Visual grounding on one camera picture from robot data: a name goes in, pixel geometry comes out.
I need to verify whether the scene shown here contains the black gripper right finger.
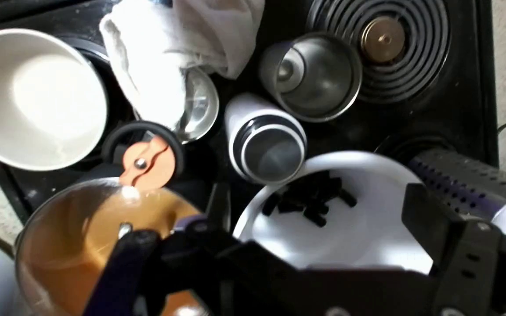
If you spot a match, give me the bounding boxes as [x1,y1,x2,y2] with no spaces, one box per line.
[400,183,504,316]

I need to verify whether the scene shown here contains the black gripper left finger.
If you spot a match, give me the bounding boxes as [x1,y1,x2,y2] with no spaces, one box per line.
[82,229,165,316]

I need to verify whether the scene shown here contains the steel pot with orange handles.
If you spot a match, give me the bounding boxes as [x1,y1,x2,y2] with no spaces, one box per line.
[12,120,209,316]

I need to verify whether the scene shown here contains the white round plate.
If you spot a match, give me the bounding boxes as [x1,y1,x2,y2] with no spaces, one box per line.
[232,150,436,278]

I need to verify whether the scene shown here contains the black electric stove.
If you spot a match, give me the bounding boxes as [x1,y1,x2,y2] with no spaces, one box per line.
[0,0,499,236]

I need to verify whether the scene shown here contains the black food pieces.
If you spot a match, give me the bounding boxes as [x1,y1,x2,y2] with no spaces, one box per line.
[260,169,358,229]

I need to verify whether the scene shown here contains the round steel lid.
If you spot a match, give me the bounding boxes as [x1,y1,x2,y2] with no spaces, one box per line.
[172,67,221,145]

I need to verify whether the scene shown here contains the white ceramic bowl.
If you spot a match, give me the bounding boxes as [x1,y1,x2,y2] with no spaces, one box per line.
[0,27,109,174]

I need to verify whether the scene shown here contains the stainless steel tumbler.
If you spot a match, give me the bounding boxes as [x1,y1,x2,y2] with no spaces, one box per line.
[258,32,364,125]

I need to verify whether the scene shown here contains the white crumpled cloth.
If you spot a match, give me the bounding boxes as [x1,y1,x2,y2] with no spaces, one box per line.
[98,0,267,129]

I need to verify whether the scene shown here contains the electric coil burner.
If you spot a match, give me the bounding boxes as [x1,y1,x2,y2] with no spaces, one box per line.
[304,0,451,108]

